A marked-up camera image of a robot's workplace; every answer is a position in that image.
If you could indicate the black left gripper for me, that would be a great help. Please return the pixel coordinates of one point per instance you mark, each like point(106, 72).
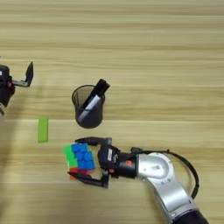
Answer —
point(4, 90)

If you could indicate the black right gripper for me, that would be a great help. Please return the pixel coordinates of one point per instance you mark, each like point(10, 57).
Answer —
point(125, 166)

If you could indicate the multicoloured puzzle cube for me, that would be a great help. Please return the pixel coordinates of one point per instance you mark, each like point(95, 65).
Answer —
point(80, 159)

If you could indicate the black mesh pen cup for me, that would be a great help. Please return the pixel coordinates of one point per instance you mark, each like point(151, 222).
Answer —
point(90, 118)

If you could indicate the green rectangular block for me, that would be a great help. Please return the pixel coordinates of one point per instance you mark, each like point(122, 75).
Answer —
point(43, 129)

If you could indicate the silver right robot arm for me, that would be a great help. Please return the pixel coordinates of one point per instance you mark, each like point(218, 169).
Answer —
point(166, 180)

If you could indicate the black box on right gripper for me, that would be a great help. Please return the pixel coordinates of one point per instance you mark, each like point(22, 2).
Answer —
point(108, 156)

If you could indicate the black and white marker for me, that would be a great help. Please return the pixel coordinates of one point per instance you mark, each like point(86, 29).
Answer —
point(97, 92)

